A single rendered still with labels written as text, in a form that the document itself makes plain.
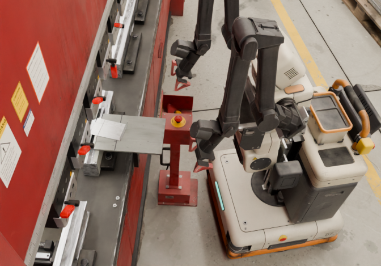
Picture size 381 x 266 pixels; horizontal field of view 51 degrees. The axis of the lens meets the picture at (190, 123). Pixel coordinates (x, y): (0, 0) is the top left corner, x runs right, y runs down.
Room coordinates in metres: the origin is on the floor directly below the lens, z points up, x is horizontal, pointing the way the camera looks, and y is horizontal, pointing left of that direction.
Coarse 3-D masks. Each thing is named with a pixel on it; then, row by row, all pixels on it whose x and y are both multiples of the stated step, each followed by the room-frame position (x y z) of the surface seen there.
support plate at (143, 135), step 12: (132, 120) 1.02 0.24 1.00; (144, 120) 1.03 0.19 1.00; (156, 120) 1.03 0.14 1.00; (132, 132) 0.96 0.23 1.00; (144, 132) 0.97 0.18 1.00; (156, 132) 0.97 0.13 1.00; (96, 144) 0.89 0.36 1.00; (108, 144) 0.89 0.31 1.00; (120, 144) 0.90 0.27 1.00; (132, 144) 0.90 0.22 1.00; (144, 144) 0.91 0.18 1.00; (156, 144) 0.91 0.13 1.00
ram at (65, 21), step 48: (0, 0) 0.57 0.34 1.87; (48, 0) 0.75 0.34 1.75; (96, 0) 1.13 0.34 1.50; (0, 48) 0.51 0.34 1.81; (48, 48) 0.69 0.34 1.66; (96, 48) 1.04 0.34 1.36; (0, 96) 0.45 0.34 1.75; (48, 96) 0.62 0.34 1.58; (48, 144) 0.54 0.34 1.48; (0, 192) 0.34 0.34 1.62
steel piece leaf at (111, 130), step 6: (108, 120) 1.01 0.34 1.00; (102, 126) 0.98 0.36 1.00; (108, 126) 0.98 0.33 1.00; (114, 126) 0.98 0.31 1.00; (120, 126) 0.98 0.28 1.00; (126, 126) 0.99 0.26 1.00; (102, 132) 0.95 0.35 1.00; (108, 132) 0.95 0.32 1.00; (114, 132) 0.95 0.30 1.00; (120, 132) 0.96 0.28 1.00; (114, 138) 0.92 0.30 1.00; (120, 138) 0.92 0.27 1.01
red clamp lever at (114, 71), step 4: (108, 60) 1.11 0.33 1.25; (112, 60) 1.11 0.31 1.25; (116, 60) 1.11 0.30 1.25; (112, 64) 1.11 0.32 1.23; (112, 68) 1.11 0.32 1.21; (116, 68) 1.11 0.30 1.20; (112, 72) 1.10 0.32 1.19; (116, 72) 1.11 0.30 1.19; (112, 76) 1.10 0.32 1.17; (116, 76) 1.11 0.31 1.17
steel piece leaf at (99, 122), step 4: (96, 120) 1.01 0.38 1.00; (100, 120) 1.01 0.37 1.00; (104, 120) 1.01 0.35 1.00; (96, 124) 0.99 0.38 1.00; (100, 124) 0.99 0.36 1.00; (92, 128) 0.96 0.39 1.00; (96, 128) 0.97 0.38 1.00; (100, 128) 0.97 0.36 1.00; (92, 132) 0.94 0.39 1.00; (96, 132) 0.95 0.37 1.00
